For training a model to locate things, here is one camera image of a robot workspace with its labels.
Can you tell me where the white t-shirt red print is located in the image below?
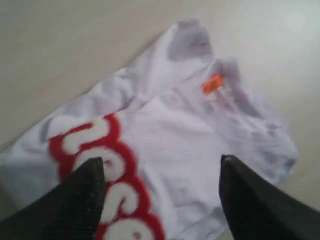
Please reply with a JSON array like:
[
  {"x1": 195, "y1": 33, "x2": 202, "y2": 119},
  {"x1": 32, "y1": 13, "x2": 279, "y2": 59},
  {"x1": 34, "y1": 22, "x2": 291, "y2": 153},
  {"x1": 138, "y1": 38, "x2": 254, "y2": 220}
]
[{"x1": 0, "y1": 17, "x2": 298, "y2": 240}]

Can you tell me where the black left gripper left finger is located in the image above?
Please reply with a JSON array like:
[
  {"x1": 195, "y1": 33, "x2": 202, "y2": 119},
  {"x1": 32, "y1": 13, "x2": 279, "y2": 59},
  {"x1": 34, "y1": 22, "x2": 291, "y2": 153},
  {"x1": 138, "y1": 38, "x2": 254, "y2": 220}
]
[{"x1": 0, "y1": 157, "x2": 105, "y2": 240}]

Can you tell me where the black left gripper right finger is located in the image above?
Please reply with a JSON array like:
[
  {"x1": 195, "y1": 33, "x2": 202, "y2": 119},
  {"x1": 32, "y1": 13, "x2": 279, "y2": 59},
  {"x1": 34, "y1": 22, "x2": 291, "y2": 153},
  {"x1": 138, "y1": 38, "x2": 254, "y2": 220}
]
[{"x1": 219, "y1": 155, "x2": 320, "y2": 240}]

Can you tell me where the orange size tag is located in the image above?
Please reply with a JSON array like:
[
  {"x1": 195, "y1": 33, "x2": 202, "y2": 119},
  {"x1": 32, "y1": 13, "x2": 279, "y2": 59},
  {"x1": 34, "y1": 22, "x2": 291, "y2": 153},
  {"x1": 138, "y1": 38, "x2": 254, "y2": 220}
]
[{"x1": 201, "y1": 74, "x2": 224, "y2": 96}]

